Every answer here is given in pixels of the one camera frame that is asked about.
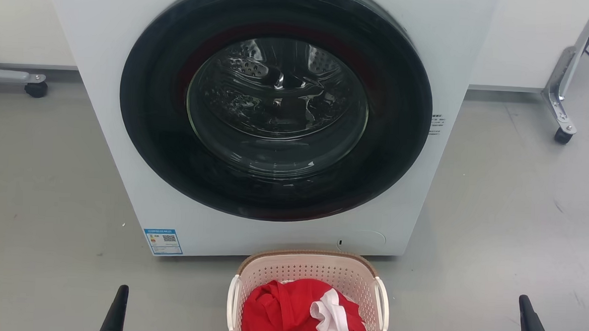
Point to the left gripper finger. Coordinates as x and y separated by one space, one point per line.
115 317

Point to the beige perforated laundry basket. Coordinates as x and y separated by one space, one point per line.
310 268

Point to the blue energy label sticker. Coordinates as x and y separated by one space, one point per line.
163 242

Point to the red garment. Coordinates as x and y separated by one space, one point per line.
278 311

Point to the round white filter cover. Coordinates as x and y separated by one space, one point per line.
365 241

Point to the white garment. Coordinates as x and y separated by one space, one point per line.
335 316

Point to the round black washer door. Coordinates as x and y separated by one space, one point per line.
150 109

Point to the small printed text sticker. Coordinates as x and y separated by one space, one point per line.
437 124

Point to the silver metal stand with caster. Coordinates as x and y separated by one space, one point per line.
563 77

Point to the grey stand foot with caster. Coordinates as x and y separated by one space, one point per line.
7 75

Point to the white front-load washing machine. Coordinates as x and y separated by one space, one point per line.
101 37

